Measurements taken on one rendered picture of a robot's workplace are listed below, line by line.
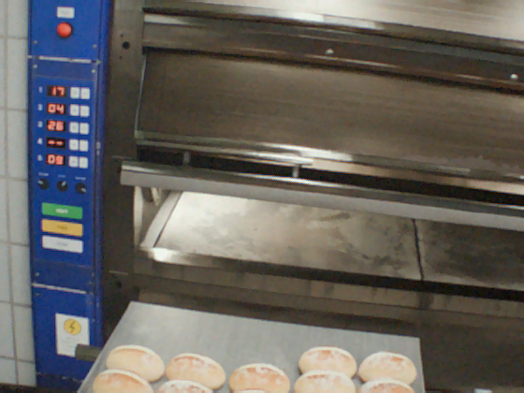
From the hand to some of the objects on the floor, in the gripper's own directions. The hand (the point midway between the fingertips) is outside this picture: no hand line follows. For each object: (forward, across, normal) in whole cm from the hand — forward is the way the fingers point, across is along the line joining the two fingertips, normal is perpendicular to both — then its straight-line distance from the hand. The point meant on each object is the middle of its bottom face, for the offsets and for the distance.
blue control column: (-48, +121, -247) cm, 279 cm away
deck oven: (+49, +120, -250) cm, 282 cm away
